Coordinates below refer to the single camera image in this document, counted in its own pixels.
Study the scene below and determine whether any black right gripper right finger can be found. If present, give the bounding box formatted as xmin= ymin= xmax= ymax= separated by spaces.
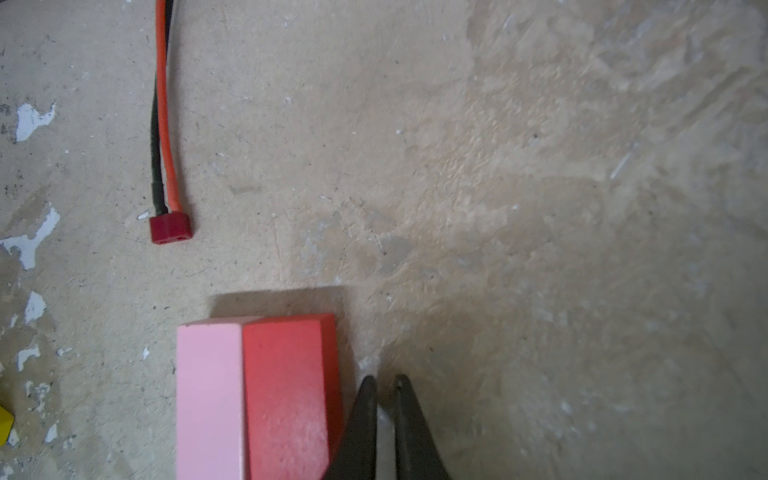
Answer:
xmin=394 ymin=374 xmax=450 ymax=480

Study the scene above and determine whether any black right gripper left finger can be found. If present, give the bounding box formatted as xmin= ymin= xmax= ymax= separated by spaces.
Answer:
xmin=322 ymin=375 xmax=378 ymax=480

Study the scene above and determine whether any red block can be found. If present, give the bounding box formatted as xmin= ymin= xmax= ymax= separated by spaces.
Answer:
xmin=243 ymin=313 xmax=343 ymax=479

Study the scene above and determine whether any light pink block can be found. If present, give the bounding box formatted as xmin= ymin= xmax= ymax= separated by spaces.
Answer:
xmin=175 ymin=316 xmax=258 ymax=479

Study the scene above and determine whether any yellow block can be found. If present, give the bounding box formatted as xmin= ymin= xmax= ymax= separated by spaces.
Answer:
xmin=0 ymin=406 xmax=15 ymax=445

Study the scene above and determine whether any red black cable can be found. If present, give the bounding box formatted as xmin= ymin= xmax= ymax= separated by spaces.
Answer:
xmin=148 ymin=0 xmax=194 ymax=246

